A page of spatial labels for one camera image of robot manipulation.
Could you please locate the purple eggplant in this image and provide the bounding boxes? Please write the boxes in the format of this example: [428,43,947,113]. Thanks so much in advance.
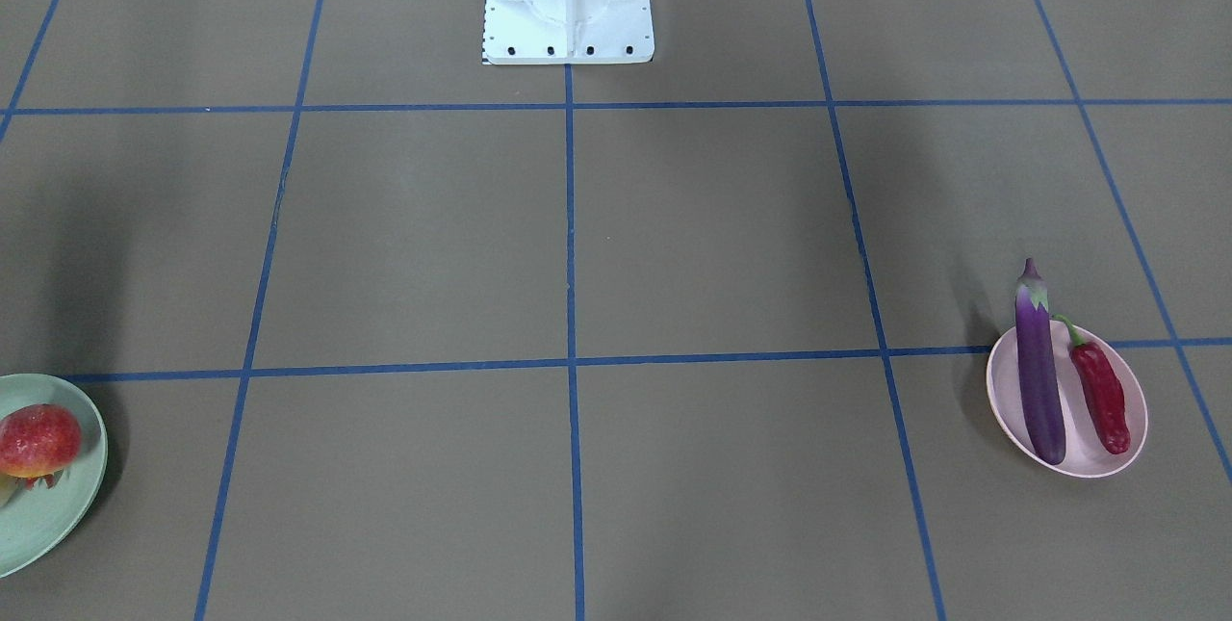
[1014,258,1066,466]

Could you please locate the peach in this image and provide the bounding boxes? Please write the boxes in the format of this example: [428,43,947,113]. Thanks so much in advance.
[0,476,22,506]

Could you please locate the red chili pepper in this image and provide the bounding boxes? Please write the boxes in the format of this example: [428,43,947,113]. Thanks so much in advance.
[1051,314,1132,455]

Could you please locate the green plate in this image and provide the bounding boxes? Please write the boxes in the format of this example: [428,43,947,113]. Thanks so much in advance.
[1,373,108,577]

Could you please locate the brown table mat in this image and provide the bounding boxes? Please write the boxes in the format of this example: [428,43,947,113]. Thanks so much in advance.
[2,0,1230,620]

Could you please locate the pink plate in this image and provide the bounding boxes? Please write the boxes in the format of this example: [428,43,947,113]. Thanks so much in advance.
[986,320,1151,479]

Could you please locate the red pomegranate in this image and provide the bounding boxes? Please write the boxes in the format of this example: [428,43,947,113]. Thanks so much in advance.
[1,404,83,490]

